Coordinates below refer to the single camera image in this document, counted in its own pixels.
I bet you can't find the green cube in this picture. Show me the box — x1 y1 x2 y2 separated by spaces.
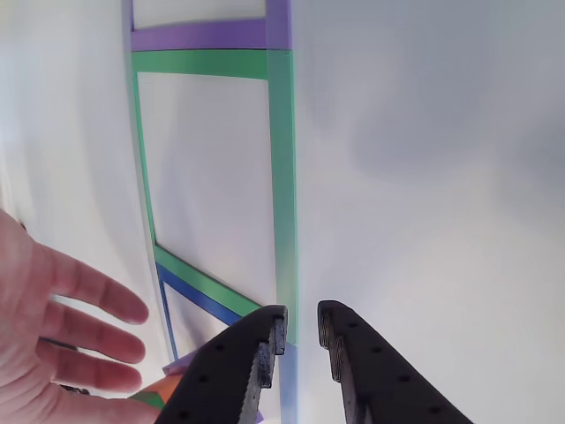
129 390 167 410

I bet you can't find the blue square frame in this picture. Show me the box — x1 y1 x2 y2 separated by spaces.
154 260 299 424

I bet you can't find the purple square block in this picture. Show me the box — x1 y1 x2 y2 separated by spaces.
162 352 265 421

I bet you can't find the purple square frame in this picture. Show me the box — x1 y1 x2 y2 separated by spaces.
121 0 293 51

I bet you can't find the green square frame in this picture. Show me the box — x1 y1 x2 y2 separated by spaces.
124 48 299 346

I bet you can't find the orange square block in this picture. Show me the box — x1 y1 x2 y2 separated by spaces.
140 374 184 399

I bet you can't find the person's hand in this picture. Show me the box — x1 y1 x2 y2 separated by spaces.
0 207 162 424

